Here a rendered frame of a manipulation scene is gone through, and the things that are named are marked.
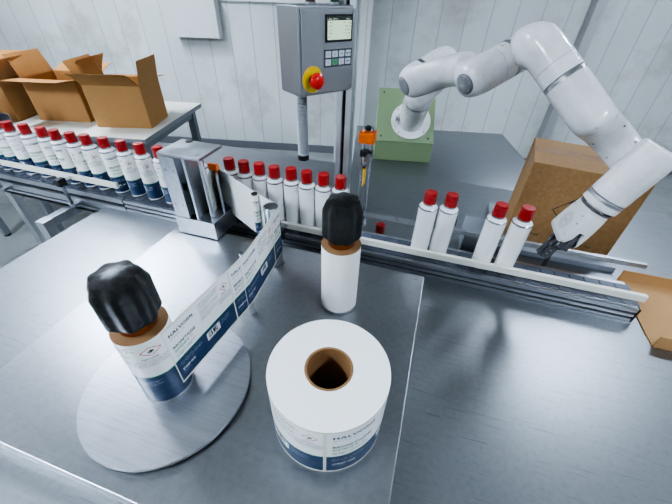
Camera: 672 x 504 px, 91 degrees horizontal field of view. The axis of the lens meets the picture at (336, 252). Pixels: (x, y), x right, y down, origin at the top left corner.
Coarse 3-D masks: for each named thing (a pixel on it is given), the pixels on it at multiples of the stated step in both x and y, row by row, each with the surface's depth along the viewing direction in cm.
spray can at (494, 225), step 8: (496, 208) 85; (504, 208) 84; (488, 216) 88; (496, 216) 86; (504, 216) 86; (488, 224) 88; (496, 224) 86; (504, 224) 86; (488, 232) 88; (496, 232) 87; (480, 240) 92; (488, 240) 89; (496, 240) 89; (480, 248) 92; (488, 248) 91; (472, 256) 96; (480, 256) 93; (488, 256) 92
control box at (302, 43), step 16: (288, 16) 76; (304, 16) 74; (320, 16) 76; (288, 32) 78; (304, 32) 75; (320, 32) 78; (352, 32) 83; (288, 48) 80; (304, 48) 77; (320, 48) 80; (336, 48) 82; (352, 48) 85; (288, 64) 83; (304, 64) 79; (320, 64) 82; (352, 64) 88; (288, 80) 85; (304, 80) 81; (336, 80) 87; (304, 96) 84
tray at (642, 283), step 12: (624, 276) 100; (636, 276) 99; (648, 276) 98; (636, 288) 98; (648, 288) 98; (660, 288) 99; (648, 300) 94; (660, 300) 95; (648, 312) 91; (660, 312) 91; (648, 324) 87; (660, 324) 88; (648, 336) 84; (660, 336) 84; (660, 348) 82
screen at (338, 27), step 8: (328, 16) 77; (336, 16) 78; (344, 16) 79; (352, 16) 80; (328, 24) 78; (336, 24) 79; (344, 24) 80; (352, 24) 81; (328, 32) 79; (336, 32) 80; (344, 32) 81; (328, 40) 80; (336, 40) 81; (344, 40) 82
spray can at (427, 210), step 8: (432, 192) 89; (424, 200) 90; (432, 200) 89; (424, 208) 90; (432, 208) 90; (424, 216) 91; (432, 216) 91; (416, 224) 95; (424, 224) 93; (432, 224) 93; (416, 232) 96; (424, 232) 94; (416, 240) 97; (424, 240) 96; (424, 248) 98
